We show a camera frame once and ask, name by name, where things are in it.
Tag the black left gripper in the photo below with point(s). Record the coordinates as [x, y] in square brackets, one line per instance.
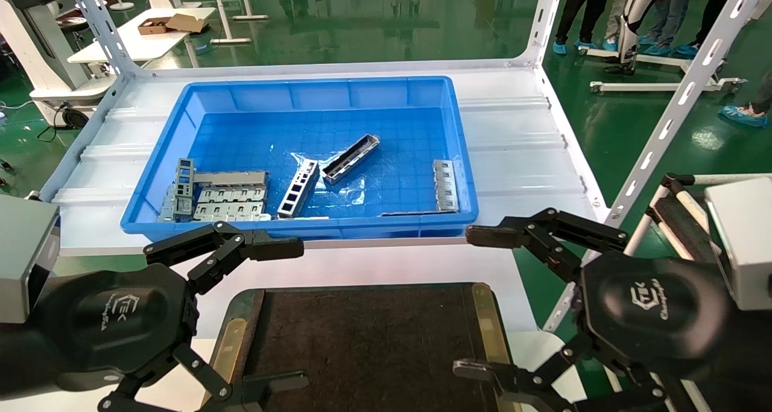
[108, 321]

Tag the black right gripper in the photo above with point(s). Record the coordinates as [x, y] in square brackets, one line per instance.
[651, 309]

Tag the grey metal channel part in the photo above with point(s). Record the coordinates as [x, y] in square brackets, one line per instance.
[353, 158]

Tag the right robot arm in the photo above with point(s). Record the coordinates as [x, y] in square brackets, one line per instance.
[742, 364]

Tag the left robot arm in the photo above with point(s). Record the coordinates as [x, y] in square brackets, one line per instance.
[18, 358]

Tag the long grey metal bar part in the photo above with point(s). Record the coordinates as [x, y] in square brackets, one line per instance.
[232, 177]

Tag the black flat container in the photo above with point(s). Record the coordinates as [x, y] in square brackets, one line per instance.
[374, 339]

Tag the grey metal notched plate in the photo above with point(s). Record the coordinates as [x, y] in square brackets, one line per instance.
[232, 195]
[232, 212]

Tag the short thin metal strip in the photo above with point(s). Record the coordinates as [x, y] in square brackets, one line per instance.
[315, 218]

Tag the long thin metal strip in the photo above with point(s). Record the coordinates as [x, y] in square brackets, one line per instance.
[410, 213]

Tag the clear plastic bag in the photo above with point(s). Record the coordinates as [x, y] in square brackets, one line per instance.
[350, 192]

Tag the white metal shelf rack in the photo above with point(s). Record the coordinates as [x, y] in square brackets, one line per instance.
[512, 128]

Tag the blue plastic bin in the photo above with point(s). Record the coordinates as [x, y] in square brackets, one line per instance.
[386, 92]

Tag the white table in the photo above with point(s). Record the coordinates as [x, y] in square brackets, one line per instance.
[132, 44]

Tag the brown cardboard box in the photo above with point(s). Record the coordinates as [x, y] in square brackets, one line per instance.
[151, 29]

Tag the cardboard box lid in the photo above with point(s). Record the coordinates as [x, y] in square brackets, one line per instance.
[188, 23]

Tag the person with blue shoe cover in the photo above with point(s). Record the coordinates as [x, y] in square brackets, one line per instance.
[742, 116]

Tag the person in black trousers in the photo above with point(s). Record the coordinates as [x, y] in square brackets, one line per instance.
[579, 8]

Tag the white black humanoid robot leg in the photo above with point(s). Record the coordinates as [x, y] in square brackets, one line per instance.
[636, 14]

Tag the person in grey trousers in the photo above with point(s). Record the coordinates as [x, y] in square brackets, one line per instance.
[620, 8]

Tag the white machine base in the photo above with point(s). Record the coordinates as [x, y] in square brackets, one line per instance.
[36, 44]

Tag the person in blue jeans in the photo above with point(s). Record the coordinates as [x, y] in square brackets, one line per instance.
[675, 8]

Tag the person in dark trousers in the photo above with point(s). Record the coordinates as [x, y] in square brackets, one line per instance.
[715, 20]

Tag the small grey metal bracket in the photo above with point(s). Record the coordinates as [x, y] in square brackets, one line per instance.
[167, 207]

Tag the dark grey slotted bracket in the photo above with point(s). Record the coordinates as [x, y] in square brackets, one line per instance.
[184, 183]

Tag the grey metal ladder frame part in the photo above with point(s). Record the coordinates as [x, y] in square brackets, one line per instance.
[298, 189]

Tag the grey metal slotted bracket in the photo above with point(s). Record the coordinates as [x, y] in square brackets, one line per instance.
[446, 186]

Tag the white tube frame black padding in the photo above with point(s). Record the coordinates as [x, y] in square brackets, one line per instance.
[681, 219]

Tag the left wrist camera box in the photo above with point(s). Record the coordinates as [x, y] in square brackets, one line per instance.
[24, 255]

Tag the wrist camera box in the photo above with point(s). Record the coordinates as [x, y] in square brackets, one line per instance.
[24, 255]
[745, 243]

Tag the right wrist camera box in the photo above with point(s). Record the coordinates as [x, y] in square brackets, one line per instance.
[745, 243]

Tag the white wheeled stand frame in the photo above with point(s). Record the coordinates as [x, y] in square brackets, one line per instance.
[651, 87]

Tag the white desk frame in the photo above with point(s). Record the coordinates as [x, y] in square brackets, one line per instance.
[220, 2]

